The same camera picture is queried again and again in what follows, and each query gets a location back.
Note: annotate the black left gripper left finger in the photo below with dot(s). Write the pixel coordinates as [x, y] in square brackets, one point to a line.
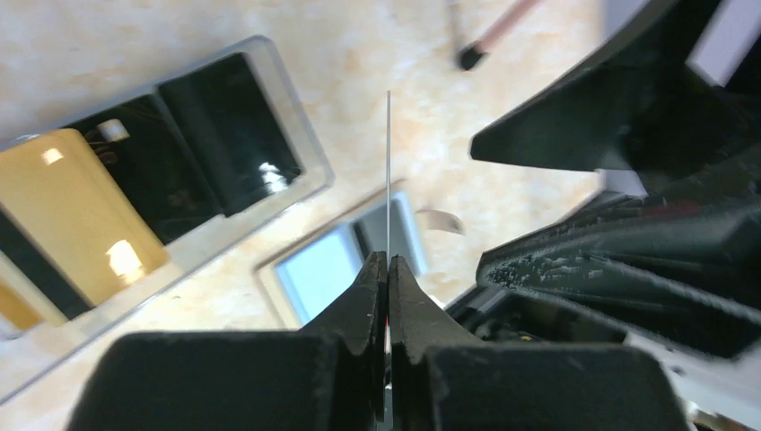
[327, 375]

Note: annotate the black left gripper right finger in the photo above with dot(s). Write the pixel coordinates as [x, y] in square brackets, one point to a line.
[445, 378]

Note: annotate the beige leather card holder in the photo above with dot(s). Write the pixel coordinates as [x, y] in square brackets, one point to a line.
[301, 281]

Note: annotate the yellow card stack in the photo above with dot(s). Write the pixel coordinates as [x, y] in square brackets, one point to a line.
[68, 227]

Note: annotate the black card stack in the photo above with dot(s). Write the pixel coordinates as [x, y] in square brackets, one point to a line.
[202, 145]

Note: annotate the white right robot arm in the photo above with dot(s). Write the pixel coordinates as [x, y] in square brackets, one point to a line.
[729, 387]

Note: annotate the pink music stand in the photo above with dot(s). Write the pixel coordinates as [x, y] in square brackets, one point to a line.
[469, 53]

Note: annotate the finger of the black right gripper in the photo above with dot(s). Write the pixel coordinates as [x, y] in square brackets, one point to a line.
[681, 266]
[635, 103]

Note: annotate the clear plastic card box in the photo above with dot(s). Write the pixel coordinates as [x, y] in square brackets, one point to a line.
[27, 355]

